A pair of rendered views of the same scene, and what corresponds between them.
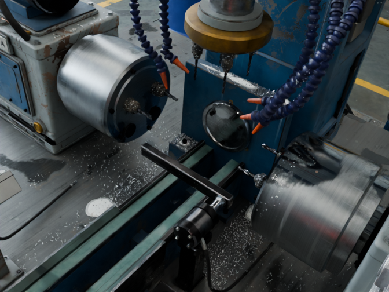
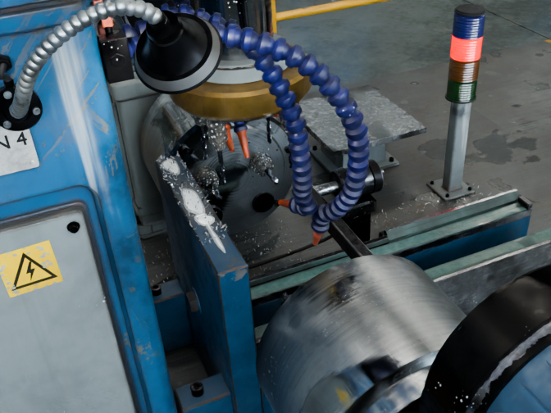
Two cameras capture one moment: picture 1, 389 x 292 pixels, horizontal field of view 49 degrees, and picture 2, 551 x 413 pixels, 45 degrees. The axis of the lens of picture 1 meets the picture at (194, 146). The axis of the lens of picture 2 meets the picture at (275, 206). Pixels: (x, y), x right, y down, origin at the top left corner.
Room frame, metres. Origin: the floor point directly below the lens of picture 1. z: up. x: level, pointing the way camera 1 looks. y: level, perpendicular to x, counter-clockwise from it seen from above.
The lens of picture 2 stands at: (1.43, 0.43, 1.65)
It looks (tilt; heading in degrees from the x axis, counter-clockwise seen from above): 34 degrees down; 215
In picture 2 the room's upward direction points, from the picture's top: 4 degrees counter-clockwise
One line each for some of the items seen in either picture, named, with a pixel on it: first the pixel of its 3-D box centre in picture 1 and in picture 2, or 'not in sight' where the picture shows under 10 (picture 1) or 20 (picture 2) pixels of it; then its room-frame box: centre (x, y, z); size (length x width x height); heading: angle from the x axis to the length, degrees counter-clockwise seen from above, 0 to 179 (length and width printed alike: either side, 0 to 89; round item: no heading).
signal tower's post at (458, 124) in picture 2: not in sight; (459, 106); (0.16, 0.04, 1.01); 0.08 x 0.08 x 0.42; 56
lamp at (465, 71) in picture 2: not in sight; (463, 66); (0.16, 0.04, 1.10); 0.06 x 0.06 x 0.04
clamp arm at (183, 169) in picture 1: (184, 174); (337, 226); (0.67, 0.02, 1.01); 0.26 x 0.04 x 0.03; 56
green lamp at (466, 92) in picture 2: not in sight; (462, 87); (0.16, 0.04, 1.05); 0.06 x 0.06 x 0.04
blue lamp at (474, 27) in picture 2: not in sight; (468, 23); (0.16, 0.04, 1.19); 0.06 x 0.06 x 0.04
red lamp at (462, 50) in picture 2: not in sight; (466, 45); (0.16, 0.04, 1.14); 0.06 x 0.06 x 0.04
